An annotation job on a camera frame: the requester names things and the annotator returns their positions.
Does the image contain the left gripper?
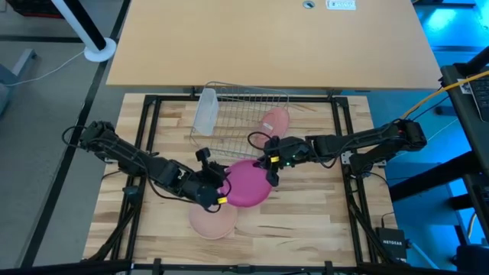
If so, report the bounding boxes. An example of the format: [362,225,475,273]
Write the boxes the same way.
[193,163,232,210]

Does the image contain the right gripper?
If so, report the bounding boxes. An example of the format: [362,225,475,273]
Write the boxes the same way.
[253,136,315,188]

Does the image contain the magenta plate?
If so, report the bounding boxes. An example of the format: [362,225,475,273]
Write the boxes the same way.
[220,159,273,209]

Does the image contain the salmon pink plate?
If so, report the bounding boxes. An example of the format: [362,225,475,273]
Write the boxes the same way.
[251,106,290,150]

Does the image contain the pale pink plate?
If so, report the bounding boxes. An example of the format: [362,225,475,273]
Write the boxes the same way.
[188,204,238,241]

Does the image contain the translucent cutlery holder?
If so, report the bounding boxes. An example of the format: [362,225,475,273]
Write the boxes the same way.
[192,87,220,138]

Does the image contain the tan wooden desk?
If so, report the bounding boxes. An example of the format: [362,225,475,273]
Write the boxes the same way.
[105,0,443,91]

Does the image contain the black metal strut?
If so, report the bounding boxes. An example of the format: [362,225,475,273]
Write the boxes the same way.
[388,150,474,202]

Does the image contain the white black tower fan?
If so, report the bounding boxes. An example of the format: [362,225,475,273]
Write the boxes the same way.
[50,0,118,63]

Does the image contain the white power outlet strip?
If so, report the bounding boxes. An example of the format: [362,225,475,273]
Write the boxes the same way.
[325,0,358,11]

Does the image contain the black equipment cart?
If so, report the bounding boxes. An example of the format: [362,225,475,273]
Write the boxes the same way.
[440,45,489,245]

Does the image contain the black laptop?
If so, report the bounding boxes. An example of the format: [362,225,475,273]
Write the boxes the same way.
[468,72,489,123]

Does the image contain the grey furniture piece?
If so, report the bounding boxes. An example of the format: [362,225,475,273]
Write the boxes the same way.
[0,48,38,118]

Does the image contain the dark red crate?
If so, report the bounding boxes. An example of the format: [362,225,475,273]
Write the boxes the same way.
[5,0,64,19]

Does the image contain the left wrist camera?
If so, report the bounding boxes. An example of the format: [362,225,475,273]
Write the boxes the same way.
[195,147,212,169]

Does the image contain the wire dish rack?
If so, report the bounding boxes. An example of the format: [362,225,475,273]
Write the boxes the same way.
[189,80,290,160]

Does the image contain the black table frame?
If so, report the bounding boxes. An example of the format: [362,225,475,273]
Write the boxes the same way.
[110,94,383,275]

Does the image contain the black Netgear switch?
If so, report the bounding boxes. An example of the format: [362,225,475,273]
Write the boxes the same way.
[375,226,408,264]

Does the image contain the yellow cable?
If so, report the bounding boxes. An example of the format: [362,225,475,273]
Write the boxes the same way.
[400,70,489,120]

